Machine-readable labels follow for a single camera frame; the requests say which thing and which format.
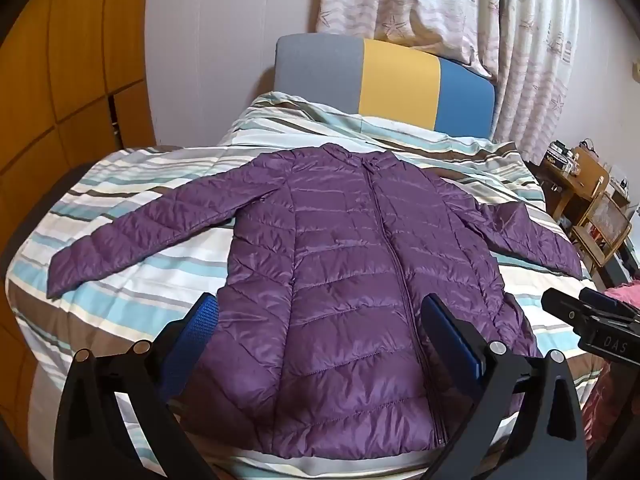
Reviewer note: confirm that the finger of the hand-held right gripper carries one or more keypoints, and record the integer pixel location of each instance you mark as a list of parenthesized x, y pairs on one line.
[(567, 310), (602, 298)]

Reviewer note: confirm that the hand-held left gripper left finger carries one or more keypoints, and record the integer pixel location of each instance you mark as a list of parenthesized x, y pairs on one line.
[(201, 321)]

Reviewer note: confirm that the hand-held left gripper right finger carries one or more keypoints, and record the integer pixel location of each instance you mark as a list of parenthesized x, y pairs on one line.
[(450, 332)]

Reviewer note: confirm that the purple quilted jacket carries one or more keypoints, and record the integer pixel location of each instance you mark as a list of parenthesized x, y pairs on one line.
[(340, 270)]

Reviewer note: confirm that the pink fluffy cloth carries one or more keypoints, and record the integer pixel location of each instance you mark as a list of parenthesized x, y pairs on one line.
[(622, 294)]

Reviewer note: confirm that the red patterned cloth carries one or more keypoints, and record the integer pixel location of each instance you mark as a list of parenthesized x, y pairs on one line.
[(617, 405)]

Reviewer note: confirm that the wooden bedside table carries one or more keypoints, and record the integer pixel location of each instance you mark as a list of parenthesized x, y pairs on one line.
[(600, 220)]

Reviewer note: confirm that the striped bed sheet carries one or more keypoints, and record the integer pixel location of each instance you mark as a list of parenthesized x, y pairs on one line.
[(140, 270)]

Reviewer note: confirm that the wooden side table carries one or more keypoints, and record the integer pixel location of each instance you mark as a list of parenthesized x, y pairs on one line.
[(560, 190)]

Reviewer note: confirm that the grey yellow blue headboard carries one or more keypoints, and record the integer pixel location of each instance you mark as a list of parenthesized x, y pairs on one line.
[(395, 80)]

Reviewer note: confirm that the wooden wardrobe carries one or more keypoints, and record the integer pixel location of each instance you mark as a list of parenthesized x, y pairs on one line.
[(55, 85)]

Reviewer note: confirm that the white patterned curtain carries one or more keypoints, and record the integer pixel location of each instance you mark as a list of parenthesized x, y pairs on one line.
[(500, 25)]

